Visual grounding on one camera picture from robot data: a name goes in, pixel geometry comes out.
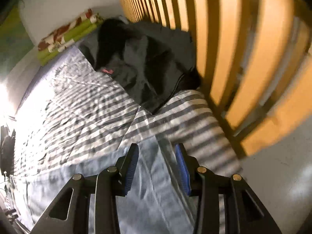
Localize black folded garment yellow stripes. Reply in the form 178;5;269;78
0;125;16;177

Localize green folded blanket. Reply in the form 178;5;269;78
36;17;104;66

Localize light blue jeans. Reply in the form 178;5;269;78
12;136;198;234

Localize wooden slatted bed rail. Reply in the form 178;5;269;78
119;0;312;156

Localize striped bed quilt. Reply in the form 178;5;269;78
7;45;244;234

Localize brown patterned folded blanket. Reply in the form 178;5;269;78
38;8;100;53

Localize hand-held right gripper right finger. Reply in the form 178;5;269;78
174;143;283;234

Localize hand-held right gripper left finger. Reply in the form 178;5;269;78
32;143;139;234

